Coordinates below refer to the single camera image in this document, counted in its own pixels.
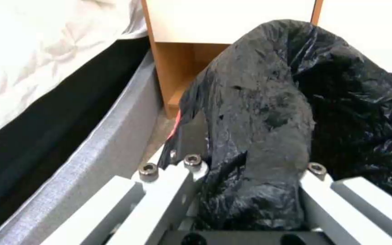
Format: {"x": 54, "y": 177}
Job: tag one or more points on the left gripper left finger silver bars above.
{"x": 168, "y": 194}

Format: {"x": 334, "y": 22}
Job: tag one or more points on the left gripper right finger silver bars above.
{"x": 352, "y": 204}

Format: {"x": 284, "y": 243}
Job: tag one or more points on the trash bin with black bag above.
{"x": 284, "y": 114}

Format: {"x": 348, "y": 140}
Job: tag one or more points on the black mattress side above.
{"x": 46, "y": 122}

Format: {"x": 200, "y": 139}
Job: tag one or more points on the wooden nightstand with white front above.
{"x": 189, "y": 38}

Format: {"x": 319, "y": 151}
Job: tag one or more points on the white bed sheet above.
{"x": 36, "y": 51}

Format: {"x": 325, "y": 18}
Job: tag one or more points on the grey fabric bed frame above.
{"x": 97, "y": 168}

